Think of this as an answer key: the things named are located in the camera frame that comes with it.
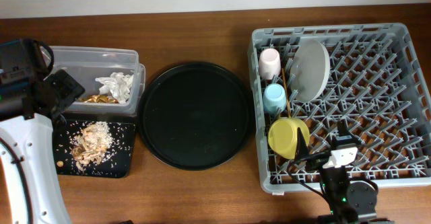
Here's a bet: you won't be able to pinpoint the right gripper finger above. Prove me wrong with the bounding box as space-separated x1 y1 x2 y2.
336 120 360 147
294 128 309 160

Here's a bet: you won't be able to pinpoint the yellow bowl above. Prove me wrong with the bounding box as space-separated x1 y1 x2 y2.
267 118 310 159

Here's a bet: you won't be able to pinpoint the gold brown snack wrapper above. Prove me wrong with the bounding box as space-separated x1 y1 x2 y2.
79 95 118 104

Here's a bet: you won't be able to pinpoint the food scraps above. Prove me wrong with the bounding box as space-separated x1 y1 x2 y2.
55 121 114 172

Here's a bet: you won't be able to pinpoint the blue cup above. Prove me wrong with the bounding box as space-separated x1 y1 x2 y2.
263 83 287 114

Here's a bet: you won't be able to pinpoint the white tissue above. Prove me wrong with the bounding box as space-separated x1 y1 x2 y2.
95 72 133 104

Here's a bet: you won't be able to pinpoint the grey plate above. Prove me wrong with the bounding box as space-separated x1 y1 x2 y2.
290 40 330 102

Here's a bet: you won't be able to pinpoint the wooden chopstick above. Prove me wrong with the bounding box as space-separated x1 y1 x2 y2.
281 69 292 118

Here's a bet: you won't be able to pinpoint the pink cup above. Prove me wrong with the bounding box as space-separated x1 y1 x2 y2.
259 48 281 80

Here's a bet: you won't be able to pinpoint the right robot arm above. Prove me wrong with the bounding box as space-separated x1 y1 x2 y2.
289 121 392 223

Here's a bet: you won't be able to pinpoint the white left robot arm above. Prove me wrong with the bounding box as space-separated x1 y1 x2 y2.
1 69 85 223

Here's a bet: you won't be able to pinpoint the grey dishwasher rack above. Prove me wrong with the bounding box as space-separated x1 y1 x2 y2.
247 23 430 195

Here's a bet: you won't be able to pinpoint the clear plastic waste bin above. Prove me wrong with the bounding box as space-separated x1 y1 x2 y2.
51 46 145 116

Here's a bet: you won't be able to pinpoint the black rectangular tray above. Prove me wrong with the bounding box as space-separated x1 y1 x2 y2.
53 113 136 178

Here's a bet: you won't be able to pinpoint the round black serving tray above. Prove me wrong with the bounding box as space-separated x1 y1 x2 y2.
137 61 254 171

